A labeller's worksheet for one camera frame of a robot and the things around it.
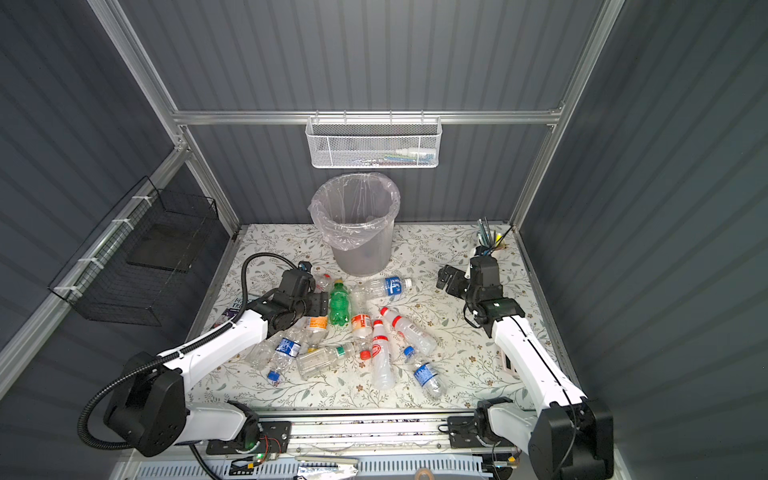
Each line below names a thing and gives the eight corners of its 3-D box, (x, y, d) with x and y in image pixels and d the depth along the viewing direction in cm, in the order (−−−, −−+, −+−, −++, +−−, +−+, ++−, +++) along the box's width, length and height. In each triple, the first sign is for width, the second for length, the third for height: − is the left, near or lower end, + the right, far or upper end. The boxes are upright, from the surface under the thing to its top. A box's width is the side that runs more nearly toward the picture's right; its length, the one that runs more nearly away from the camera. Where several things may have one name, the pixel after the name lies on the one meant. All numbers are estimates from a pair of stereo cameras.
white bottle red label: (375, 392, 82) (374, 386, 78) (367, 328, 95) (366, 320, 91) (395, 388, 83) (396, 383, 79) (385, 325, 95) (385, 318, 91)
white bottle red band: (378, 320, 96) (378, 312, 92) (387, 311, 98) (387, 303, 94) (426, 360, 88) (428, 353, 83) (435, 350, 90) (437, 343, 85)
